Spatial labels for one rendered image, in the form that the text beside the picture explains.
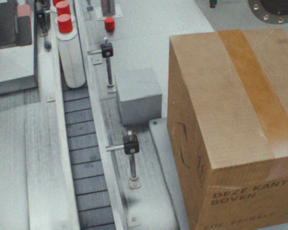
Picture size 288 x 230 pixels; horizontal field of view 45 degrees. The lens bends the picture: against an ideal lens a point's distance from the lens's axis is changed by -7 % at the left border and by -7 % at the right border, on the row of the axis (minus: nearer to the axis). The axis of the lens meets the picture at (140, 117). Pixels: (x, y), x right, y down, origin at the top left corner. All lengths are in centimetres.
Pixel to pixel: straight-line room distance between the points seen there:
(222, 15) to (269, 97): 228
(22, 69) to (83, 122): 28
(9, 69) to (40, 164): 32
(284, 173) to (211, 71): 21
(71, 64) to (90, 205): 35
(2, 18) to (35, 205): 43
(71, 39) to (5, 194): 39
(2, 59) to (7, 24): 56
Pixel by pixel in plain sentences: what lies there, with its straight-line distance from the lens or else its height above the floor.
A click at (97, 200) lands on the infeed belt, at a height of 88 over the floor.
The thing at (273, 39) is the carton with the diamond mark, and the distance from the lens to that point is 73.
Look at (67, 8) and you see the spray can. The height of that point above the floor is 108.
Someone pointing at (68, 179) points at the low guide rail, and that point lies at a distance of 74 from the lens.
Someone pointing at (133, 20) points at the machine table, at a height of 83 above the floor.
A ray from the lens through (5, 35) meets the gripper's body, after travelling 56.
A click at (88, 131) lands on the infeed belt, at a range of 85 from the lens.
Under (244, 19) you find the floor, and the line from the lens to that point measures 285.
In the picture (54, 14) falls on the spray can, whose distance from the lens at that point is 96.
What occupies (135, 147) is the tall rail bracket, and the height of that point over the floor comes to 96.
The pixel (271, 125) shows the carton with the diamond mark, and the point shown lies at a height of 112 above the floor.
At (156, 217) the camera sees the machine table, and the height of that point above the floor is 83.
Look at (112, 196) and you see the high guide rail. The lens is 65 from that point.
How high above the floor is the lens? 153
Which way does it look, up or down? 49 degrees down
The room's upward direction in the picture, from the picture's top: 2 degrees counter-clockwise
